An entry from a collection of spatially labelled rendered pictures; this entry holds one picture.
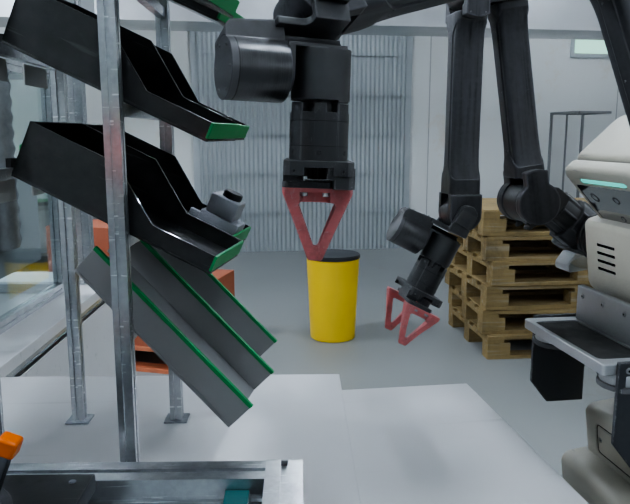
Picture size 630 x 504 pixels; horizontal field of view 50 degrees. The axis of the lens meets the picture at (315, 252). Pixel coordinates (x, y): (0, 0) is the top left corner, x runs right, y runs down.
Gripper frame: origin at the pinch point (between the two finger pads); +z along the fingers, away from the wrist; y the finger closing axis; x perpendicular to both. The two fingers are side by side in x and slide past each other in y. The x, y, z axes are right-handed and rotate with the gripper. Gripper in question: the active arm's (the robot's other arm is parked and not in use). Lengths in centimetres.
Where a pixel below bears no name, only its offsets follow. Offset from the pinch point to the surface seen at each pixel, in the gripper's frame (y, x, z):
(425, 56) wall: -756, 138, -114
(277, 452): -34, -4, 38
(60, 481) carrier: -4.8, -27.7, 27.8
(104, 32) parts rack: -13.2, -24.4, -22.3
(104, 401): -56, -38, 39
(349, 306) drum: -370, 32, 95
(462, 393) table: -59, 31, 36
